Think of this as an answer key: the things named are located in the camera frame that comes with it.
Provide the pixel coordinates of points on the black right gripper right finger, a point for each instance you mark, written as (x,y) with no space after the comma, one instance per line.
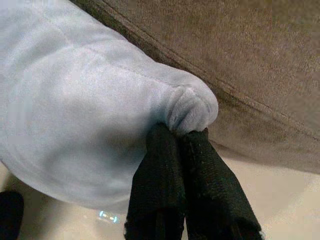
(215,190)

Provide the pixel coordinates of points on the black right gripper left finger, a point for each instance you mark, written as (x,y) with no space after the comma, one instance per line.
(160,180)

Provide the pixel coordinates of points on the light blue pillow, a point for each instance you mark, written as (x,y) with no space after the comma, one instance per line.
(80,112)

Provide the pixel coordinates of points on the brown suede sofa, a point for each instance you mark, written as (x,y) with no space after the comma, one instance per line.
(250,75)

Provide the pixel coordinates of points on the black robot foot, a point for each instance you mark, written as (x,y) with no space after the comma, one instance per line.
(10,217)

